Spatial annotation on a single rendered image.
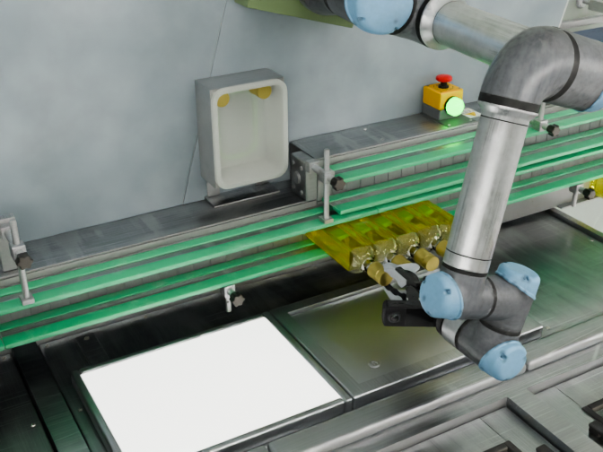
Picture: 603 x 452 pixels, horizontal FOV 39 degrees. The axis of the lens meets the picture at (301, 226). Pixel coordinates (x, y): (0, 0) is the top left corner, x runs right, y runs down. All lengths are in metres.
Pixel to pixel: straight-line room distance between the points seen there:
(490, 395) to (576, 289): 0.48
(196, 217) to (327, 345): 0.39
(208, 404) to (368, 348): 0.35
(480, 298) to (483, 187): 0.18
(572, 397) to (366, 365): 0.40
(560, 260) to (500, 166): 0.86
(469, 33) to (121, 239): 0.79
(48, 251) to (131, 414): 0.39
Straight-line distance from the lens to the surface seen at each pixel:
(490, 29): 1.58
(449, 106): 2.09
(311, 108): 1.97
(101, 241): 1.77
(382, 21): 1.65
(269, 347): 1.73
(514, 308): 1.47
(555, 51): 1.36
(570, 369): 1.79
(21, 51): 1.69
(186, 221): 1.82
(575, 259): 2.20
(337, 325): 1.80
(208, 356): 1.71
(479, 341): 1.51
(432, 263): 1.78
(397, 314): 1.59
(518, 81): 1.34
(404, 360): 1.71
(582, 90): 1.42
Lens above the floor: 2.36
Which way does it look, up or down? 51 degrees down
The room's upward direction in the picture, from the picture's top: 129 degrees clockwise
